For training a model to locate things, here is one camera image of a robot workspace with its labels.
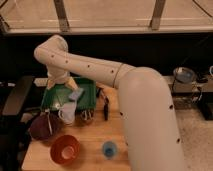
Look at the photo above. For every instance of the metal bowl in background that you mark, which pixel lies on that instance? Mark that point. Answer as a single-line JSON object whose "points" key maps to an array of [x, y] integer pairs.
{"points": [[184, 75]]}

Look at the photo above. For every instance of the orange plastic bowl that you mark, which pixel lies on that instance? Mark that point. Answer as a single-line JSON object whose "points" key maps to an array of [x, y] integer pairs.
{"points": [[64, 150]]}

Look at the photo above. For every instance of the black chair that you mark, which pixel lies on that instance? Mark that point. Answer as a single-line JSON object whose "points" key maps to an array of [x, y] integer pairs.
{"points": [[11, 128]]}

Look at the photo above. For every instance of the blue sponge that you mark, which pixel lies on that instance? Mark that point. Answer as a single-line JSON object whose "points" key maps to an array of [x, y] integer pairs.
{"points": [[76, 94]]}

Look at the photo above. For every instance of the blue plastic cup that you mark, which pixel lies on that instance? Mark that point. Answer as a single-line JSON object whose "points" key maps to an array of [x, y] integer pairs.
{"points": [[109, 149]]}

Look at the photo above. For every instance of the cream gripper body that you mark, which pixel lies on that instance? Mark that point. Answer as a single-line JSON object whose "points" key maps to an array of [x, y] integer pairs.
{"points": [[68, 81]]}

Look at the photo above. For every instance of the silver fork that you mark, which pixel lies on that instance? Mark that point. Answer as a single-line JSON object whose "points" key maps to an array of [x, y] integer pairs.
{"points": [[47, 112]]}

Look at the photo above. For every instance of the small metal cup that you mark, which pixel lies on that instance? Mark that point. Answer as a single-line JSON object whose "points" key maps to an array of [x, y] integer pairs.
{"points": [[87, 116]]}

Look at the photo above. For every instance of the green plastic tray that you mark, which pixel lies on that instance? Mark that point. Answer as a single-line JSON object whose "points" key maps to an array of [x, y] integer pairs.
{"points": [[57, 96]]}

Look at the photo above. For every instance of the dark purple bowl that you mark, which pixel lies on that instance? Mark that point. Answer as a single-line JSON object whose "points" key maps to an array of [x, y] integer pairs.
{"points": [[39, 129]]}

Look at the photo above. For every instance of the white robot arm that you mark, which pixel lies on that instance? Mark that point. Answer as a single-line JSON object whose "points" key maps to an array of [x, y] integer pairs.
{"points": [[145, 102]]}

